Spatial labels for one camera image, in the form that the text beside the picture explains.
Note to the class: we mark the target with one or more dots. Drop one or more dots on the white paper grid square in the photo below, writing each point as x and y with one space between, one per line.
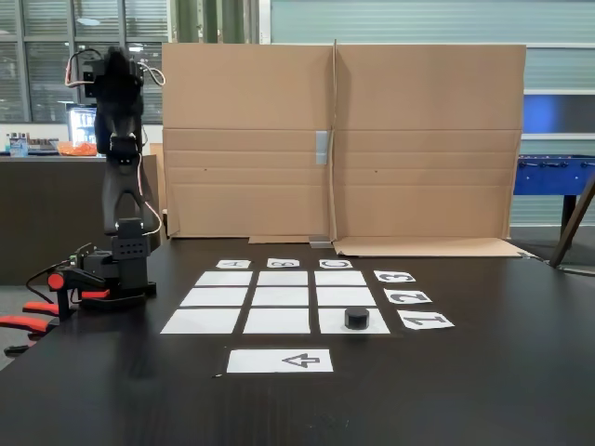
276 321
282 278
340 278
346 296
224 278
214 297
332 323
200 321
281 296

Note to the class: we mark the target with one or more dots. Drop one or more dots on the grey tape strip on cardboard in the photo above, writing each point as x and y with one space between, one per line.
322 148

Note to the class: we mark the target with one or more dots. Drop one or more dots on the small brown cardboard sheet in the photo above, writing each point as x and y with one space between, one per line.
155 186

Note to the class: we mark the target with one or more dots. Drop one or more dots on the paper sheet number 1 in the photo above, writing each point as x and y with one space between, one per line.
425 320

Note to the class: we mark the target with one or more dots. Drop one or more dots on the large brown cardboard box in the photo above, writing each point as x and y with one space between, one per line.
418 139

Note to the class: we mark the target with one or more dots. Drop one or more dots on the paper sheet letter B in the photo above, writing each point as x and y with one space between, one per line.
283 263

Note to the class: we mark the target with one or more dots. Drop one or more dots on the paper sheet letter A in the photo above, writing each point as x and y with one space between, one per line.
233 264

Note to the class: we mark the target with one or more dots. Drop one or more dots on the blue foosball table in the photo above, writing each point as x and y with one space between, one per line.
553 176

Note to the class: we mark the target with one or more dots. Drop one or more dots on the paper sheet number 3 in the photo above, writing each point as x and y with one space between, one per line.
394 276

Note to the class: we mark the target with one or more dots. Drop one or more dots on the grey tape piece at cardboard base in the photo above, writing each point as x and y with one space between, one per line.
321 241

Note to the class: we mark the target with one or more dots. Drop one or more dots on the white paper arrow sheet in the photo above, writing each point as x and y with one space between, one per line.
279 361

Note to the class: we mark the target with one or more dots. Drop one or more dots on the black mini fridge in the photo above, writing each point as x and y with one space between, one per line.
81 121

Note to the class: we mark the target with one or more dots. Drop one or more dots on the paper sheet letter C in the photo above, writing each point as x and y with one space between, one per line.
336 264

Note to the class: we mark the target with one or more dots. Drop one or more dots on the dark counter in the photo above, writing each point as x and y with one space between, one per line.
42 209

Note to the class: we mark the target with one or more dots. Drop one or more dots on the dark wooden stand leg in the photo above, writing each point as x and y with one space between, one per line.
574 218

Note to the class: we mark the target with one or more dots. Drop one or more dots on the black hexagonal token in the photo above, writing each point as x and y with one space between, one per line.
356 318

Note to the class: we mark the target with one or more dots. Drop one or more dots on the paper sheet number 2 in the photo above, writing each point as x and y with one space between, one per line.
407 297

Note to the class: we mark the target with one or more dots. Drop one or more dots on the orange snack bag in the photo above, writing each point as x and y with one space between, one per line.
79 148

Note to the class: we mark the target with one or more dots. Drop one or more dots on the black and orange clamp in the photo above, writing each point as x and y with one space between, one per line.
70 281

